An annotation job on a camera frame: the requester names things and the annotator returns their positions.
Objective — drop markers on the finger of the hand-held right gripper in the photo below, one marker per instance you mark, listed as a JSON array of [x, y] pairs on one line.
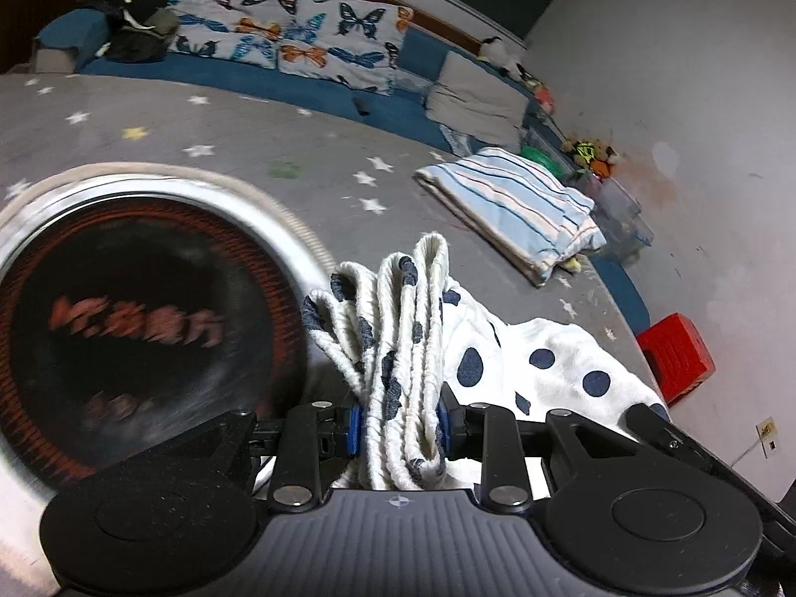
[[684, 448]]

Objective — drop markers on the black white plush toy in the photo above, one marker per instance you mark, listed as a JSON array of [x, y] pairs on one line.
[[500, 53]]

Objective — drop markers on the wall socket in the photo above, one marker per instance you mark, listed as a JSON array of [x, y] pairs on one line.
[[767, 432]]

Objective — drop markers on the round black built-in cooktop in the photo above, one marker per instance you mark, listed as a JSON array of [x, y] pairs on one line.
[[155, 273]]

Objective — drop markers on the grey cushion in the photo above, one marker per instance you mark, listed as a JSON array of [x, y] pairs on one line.
[[479, 102]]

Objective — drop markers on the pile of colourful toys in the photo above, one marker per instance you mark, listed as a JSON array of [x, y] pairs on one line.
[[591, 158]]

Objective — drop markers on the butterfly print cushion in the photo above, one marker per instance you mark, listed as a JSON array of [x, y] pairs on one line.
[[224, 18], [348, 43]]

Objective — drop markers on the clear plastic bin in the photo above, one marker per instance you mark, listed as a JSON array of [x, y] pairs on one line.
[[619, 217]]

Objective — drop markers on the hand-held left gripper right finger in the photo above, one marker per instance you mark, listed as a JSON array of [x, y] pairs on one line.
[[445, 426]]

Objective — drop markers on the grey star print tablecloth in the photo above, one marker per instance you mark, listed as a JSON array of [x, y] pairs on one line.
[[249, 124]]

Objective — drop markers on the green plastic toy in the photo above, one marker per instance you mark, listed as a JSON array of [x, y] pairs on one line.
[[540, 157]]

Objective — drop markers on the pile of dark clothes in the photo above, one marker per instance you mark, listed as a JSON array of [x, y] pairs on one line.
[[140, 18]]

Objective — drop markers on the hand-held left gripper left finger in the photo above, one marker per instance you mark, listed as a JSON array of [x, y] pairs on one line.
[[353, 432]]

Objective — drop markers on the white navy polka dot pants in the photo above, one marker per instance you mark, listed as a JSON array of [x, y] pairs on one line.
[[559, 373]]

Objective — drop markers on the striped folded cloth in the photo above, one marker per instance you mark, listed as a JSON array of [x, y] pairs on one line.
[[516, 205]]

